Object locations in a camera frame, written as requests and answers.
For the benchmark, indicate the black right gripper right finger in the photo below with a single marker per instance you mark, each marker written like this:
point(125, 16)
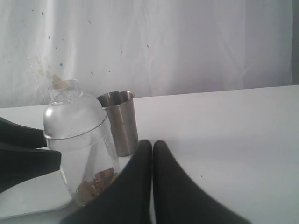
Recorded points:
point(179, 200)

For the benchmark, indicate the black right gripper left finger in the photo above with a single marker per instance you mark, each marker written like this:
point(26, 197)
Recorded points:
point(127, 199)

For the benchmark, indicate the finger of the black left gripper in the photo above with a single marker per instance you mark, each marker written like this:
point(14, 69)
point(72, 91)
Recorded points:
point(19, 165)
point(18, 135)

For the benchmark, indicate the wooden cubes pile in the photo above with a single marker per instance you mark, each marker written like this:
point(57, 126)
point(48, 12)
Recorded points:
point(89, 190)

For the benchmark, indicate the clear measuring cup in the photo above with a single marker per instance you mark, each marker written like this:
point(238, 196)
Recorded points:
point(85, 155)

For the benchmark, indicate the clear dome shaker lid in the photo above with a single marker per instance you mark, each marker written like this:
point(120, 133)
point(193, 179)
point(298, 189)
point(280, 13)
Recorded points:
point(71, 111)

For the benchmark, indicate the stainless steel cup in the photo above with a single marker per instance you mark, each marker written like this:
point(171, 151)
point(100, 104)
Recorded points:
point(119, 106)

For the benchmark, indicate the white rectangular tray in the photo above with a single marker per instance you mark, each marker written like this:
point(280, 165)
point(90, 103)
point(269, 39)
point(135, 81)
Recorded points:
point(44, 193)

